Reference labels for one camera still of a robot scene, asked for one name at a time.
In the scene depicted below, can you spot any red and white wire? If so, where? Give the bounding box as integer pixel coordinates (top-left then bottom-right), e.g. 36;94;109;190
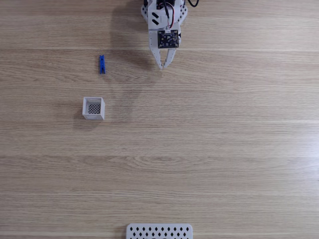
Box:
163;0;175;34

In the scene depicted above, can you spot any black camera circuit board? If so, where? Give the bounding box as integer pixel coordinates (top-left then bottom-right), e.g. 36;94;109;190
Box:
157;29;180;49

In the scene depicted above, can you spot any white perforated tray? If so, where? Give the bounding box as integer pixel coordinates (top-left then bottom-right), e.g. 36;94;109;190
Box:
126;223;193;239

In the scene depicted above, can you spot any small white mesh crate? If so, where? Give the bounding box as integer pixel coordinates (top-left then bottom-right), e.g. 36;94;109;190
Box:
82;97;106;121

